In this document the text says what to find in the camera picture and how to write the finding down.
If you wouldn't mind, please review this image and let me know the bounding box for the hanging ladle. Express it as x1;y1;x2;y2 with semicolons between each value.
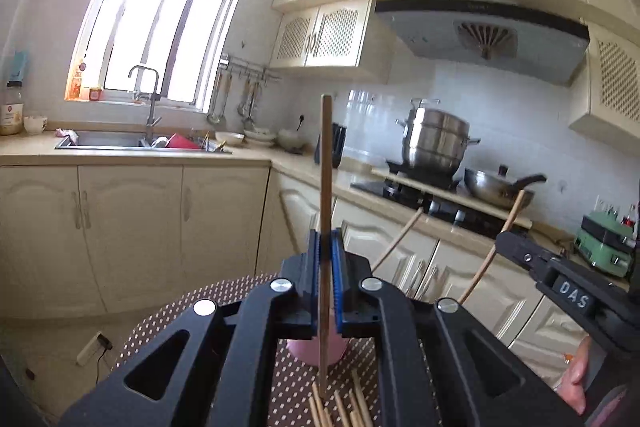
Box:
206;72;224;126

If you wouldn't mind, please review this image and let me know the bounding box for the beige kitchen countertop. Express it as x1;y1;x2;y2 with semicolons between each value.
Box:
0;127;640;289

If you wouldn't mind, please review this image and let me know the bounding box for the dark thermos jug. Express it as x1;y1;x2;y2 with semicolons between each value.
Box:
314;123;347;169

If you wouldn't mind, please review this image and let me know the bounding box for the wall utensil rail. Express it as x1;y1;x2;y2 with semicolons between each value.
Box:
219;54;282;84

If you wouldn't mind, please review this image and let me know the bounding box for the steel steamer pot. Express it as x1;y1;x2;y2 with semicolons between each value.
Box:
396;98;482;178

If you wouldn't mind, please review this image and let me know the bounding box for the pink cup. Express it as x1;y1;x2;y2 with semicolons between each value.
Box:
285;336;351;367

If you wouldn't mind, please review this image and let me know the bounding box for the black gas stove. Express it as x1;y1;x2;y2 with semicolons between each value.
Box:
350;161;532;239

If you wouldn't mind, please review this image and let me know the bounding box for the white power strip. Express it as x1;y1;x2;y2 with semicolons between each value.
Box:
75;331;114;367

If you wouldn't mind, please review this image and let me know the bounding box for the grey range hood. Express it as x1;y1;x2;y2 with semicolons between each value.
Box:
374;0;592;86

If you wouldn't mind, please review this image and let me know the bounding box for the teal wall item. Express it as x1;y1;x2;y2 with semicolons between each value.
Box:
12;51;29;84

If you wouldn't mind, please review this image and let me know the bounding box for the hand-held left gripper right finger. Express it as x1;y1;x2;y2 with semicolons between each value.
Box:
329;228;586;427

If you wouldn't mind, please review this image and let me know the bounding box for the labelled jar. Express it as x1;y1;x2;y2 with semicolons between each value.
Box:
0;82;25;136

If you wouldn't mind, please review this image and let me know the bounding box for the wooden chopstick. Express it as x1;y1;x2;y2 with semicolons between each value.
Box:
458;190;526;304
318;94;334;398
371;210;425;272

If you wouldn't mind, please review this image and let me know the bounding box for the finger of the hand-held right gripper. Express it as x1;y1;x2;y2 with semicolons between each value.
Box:
495;229;557;281

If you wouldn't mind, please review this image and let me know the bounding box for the cream base kitchen cabinet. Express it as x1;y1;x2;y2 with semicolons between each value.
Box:
255;172;592;388
0;162;274;321

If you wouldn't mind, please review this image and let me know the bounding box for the cream lattice door cabinet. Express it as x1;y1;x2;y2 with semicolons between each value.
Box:
567;22;640;148
269;0;377;70

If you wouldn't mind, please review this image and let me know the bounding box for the green kitchen appliance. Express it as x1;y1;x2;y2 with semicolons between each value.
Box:
574;208;637;279

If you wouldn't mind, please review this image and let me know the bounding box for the pile of chopsticks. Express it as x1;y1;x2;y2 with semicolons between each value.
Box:
307;369;376;427

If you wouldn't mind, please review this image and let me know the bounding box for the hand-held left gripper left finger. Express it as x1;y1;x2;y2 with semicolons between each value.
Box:
60;229;321;427

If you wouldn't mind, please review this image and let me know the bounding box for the chrome faucet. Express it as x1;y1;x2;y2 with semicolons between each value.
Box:
127;65;164;144

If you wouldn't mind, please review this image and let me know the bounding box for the brown polka-dot tablecloth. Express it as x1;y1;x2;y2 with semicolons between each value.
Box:
114;273;383;427

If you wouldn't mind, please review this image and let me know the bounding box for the red plate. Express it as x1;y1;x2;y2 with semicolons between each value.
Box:
167;134;202;151

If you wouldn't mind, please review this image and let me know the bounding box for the steel wok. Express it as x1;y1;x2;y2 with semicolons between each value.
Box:
463;166;549;208

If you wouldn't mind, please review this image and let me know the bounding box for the kitchen window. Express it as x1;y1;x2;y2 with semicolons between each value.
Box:
65;0;257;114

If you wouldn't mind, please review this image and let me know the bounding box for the person's right hand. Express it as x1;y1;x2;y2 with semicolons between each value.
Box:
554;336;594;414

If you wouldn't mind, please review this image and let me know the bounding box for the steel sink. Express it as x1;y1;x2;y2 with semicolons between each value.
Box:
55;130;234;154

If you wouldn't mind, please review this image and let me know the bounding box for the orange bottle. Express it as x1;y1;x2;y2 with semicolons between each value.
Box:
70;59;86;102

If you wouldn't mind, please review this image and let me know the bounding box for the stack of white plates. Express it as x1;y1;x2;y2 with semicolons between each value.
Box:
244;126;277;147

